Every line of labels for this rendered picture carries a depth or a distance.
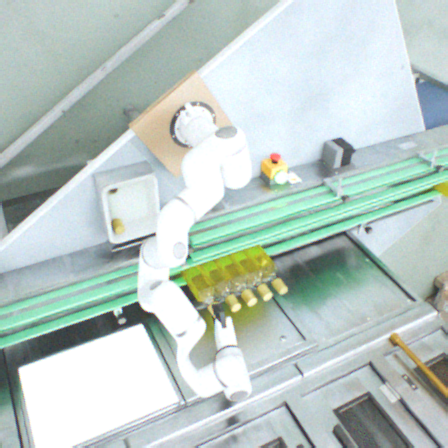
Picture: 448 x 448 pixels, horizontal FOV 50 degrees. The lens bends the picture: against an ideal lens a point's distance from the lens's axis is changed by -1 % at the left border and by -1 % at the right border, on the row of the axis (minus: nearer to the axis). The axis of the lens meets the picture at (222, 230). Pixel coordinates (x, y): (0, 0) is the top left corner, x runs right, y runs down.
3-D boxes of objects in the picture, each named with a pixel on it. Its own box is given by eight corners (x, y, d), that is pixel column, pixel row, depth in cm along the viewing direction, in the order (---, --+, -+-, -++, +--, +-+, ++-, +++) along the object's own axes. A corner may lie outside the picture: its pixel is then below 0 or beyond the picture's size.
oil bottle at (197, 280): (175, 266, 168) (201, 309, 154) (174, 254, 165) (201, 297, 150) (190, 261, 170) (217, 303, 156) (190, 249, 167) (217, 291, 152)
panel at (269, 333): (15, 372, 149) (36, 472, 126) (12, 366, 147) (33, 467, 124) (265, 280, 180) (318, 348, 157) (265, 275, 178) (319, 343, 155)
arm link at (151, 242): (164, 199, 128) (123, 233, 122) (186, 192, 116) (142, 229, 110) (194, 240, 132) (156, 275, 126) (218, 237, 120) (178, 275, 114)
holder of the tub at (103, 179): (105, 241, 164) (112, 255, 159) (93, 173, 146) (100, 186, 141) (153, 226, 170) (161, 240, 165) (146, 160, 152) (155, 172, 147)
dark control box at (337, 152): (320, 158, 189) (333, 169, 183) (323, 140, 183) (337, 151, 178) (337, 153, 191) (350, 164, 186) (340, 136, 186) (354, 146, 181)
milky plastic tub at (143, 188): (103, 230, 160) (111, 246, 154) (92, 173, 146) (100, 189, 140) (152, 215, 166) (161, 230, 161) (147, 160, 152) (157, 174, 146)
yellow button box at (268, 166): (259, 175, 179) (270, 185, 174) (261, 157, 174) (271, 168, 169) (275, 170, 181) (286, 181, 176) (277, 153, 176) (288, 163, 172)
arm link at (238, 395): (205, 387, 121) (237, 370, 119) (198, 352, 129) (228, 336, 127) (234, 407, 131) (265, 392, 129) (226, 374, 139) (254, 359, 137)
